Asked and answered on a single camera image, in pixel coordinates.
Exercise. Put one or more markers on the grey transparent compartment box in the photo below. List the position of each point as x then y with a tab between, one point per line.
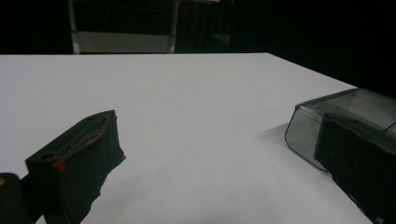
302	133

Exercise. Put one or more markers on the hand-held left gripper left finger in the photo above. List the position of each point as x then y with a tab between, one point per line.
74	161

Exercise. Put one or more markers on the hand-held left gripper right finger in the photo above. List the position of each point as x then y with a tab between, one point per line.
361	161

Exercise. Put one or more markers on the white table mat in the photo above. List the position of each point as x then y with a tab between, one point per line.
193	124

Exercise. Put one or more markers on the white metal desk frame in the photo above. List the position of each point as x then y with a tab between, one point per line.
124	42

